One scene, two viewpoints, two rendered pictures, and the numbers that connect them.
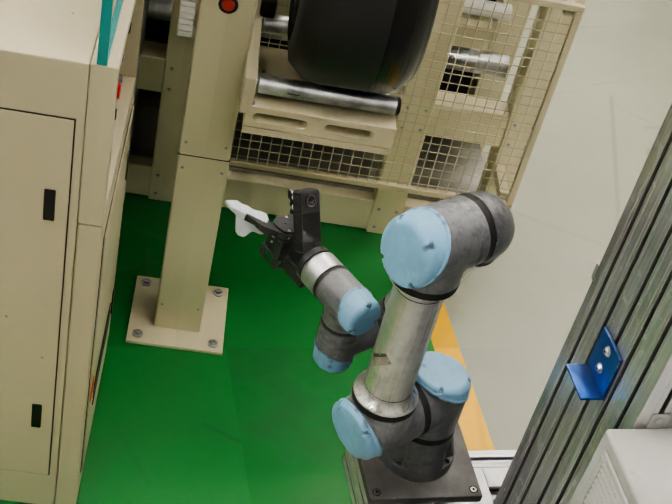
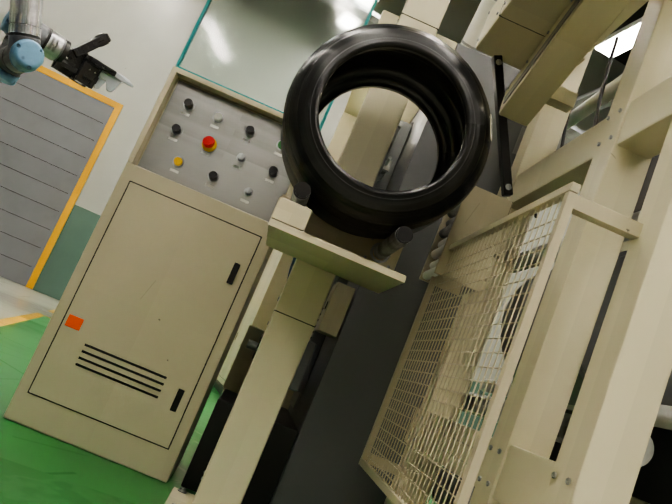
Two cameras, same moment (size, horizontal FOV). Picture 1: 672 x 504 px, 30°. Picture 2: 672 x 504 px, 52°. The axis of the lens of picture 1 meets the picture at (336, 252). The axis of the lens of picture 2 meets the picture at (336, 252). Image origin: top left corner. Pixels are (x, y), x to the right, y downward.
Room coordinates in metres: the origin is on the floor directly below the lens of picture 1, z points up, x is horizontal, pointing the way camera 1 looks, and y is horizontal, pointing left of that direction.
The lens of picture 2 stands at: (2.84, -1.69, 0.50)
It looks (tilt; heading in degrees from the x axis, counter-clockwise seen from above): 10 degrees up; 96
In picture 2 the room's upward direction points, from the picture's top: 23 degrees clockwise
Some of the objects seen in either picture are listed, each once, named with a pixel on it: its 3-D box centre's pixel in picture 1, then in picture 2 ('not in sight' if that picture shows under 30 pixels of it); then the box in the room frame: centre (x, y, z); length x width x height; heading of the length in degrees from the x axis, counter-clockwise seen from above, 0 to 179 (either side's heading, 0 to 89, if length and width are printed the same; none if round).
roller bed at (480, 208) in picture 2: not in sight; (464, 241); (2.96, 0.42, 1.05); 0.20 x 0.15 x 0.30; 99
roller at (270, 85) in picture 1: (327, 94); (298, 204); (2.49, 0.11, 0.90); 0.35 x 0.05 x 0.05; 99
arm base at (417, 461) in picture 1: (420, 433); not in sight; (1.64, -0.24, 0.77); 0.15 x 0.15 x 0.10
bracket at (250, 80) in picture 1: (253, 50); (337, 235); (2.59, 0.32, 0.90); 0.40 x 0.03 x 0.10; 9
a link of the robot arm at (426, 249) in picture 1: (405, 335); not in sight; (1.54, -0.15, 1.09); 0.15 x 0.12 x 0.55; 136
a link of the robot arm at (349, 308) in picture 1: (347, 302); (25, 30); (1.64, -0.04, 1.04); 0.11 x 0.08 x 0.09; 46
